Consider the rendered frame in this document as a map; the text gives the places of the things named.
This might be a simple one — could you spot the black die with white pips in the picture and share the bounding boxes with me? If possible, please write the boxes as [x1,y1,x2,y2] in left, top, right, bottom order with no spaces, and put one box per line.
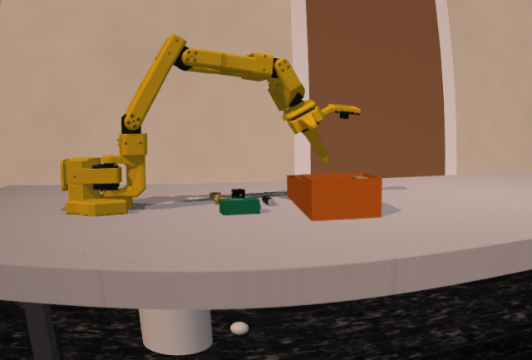
[232,189,245,198]

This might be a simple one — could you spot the orange labelled storage bins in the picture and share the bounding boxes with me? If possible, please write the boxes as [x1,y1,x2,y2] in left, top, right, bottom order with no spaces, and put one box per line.
[287,173,382,221]

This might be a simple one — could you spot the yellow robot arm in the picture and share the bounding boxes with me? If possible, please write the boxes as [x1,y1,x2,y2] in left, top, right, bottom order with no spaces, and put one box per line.
[64,33,305,216]

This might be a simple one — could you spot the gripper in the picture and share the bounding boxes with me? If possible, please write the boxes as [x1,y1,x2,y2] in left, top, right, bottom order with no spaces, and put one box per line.
[282,100,361,164]

